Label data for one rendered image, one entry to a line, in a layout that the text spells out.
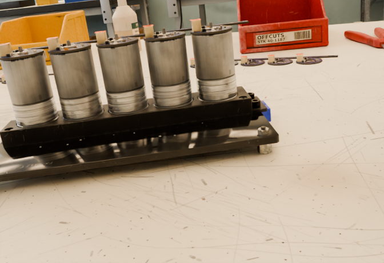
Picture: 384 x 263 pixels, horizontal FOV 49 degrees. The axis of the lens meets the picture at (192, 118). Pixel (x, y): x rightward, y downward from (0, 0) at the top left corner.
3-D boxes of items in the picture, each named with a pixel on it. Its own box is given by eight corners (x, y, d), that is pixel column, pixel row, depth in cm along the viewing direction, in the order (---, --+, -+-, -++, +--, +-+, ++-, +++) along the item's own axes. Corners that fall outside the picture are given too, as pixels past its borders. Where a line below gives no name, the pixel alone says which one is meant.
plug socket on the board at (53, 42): (62, 49, 24) (59, 37, 24) (47, 51, 24) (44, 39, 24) (65, 47, 25) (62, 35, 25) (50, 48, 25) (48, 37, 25)
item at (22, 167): (251, 112, 29) (250, 96, 28) (280, 155, 22) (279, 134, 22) (16, 145, 28) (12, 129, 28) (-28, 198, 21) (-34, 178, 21)
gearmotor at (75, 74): (103, 131, 25) (87, 46, 23) (62, 136, 25) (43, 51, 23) (108, 118, 27) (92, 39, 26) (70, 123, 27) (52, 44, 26)
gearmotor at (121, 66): (150, 124, 25) (136, 39, 24) (109, 130, 25) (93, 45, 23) (150, 112, 28) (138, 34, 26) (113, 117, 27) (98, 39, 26)
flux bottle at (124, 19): (146, 50, 59) (135, -25, 56) (125, 55, 57) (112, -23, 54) (134, 48, 61) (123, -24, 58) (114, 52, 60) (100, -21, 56)
